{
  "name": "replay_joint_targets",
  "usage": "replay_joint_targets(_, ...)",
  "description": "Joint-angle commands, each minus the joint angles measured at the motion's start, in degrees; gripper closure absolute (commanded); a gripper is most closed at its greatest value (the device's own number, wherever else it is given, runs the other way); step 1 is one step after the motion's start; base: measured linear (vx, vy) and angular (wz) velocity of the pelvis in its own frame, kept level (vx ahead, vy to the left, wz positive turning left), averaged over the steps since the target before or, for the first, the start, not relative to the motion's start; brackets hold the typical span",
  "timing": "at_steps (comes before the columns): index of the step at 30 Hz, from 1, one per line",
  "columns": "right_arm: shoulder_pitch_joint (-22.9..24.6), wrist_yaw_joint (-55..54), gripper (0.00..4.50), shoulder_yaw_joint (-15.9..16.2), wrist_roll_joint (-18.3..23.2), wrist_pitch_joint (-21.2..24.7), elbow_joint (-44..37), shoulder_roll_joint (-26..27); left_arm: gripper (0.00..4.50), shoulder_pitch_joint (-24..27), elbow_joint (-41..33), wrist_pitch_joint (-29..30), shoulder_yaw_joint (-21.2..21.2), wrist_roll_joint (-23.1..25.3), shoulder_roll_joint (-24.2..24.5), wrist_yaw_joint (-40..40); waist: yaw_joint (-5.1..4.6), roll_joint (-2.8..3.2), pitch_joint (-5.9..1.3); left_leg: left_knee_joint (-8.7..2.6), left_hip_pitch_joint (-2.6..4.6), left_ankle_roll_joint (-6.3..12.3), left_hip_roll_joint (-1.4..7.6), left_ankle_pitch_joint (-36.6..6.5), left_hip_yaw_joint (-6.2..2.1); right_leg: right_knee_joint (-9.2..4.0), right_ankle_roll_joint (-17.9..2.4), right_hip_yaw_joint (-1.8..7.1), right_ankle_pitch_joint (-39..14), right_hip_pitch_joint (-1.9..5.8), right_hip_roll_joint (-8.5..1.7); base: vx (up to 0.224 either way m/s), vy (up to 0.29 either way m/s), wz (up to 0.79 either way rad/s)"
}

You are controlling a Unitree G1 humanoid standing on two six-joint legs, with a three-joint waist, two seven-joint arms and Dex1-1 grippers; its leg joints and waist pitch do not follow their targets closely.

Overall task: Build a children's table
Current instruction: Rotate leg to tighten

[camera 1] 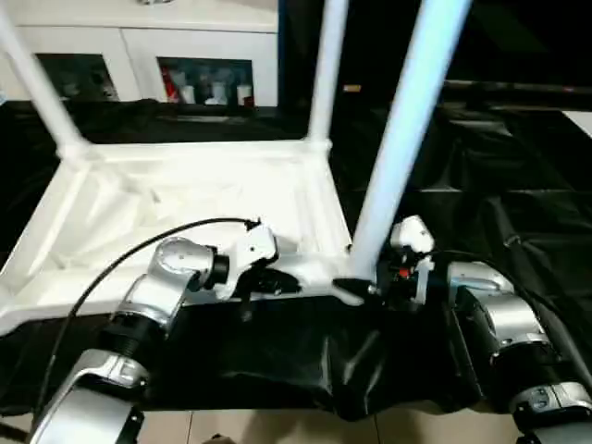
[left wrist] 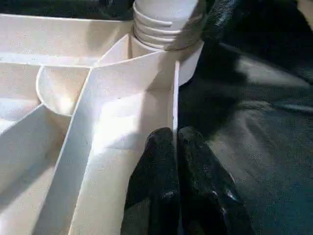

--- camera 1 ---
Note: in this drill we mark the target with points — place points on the white plastic table leg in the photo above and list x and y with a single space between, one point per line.
407 129
42 88
326 65

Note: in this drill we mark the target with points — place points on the white plastic table top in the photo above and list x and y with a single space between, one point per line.
139 203

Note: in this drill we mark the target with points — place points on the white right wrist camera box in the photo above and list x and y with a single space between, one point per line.
412 236

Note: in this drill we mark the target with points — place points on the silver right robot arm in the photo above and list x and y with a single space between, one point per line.
499 324

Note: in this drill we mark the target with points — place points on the black table mat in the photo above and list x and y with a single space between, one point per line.
499 185

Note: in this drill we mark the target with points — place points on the black left robot foot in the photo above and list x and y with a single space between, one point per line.
218 439

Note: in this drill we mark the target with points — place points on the small yellow label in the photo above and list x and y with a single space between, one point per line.
351 89

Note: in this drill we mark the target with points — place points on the white glass door cabinet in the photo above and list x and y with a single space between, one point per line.
139 46

